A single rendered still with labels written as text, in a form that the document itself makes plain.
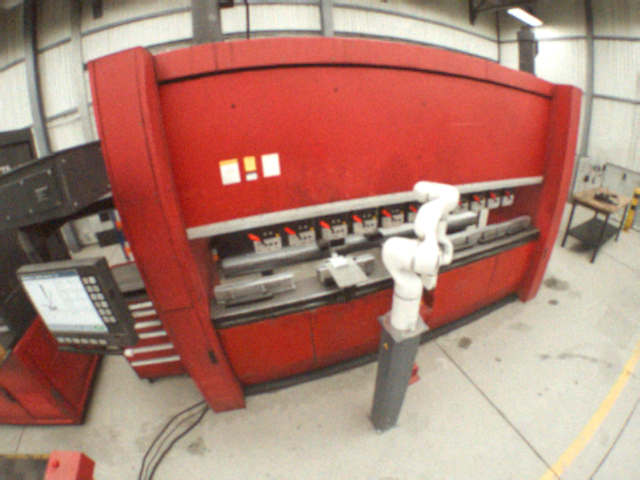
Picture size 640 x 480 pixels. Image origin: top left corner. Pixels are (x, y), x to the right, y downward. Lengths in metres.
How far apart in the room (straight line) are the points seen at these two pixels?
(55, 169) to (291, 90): 1.06
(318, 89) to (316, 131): 0.22
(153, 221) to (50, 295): 0.55
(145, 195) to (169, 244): 0.25
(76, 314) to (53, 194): 0.44
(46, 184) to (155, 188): 0.50
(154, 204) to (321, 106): 0.93
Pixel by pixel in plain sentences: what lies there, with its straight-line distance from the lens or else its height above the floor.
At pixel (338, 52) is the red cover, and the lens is 1.51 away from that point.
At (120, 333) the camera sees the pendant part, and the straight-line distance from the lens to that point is 1.10.
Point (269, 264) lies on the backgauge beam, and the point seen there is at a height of 0.93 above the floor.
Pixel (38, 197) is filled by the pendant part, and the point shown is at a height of 1.83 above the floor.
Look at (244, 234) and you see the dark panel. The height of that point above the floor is 1.07.
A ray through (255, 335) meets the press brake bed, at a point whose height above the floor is 0.66.
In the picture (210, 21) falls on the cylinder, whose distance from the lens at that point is 1.56.
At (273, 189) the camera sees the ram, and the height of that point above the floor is 1.53.
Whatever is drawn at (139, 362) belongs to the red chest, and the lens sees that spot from 2.47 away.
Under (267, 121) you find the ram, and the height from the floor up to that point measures 1.88.
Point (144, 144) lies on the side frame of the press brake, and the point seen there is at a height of 1.88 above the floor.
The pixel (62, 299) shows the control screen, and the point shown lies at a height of 1.47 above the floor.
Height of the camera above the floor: 1.91
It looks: 27 degrees down
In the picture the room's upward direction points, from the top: 4 degrees counter-clockwise
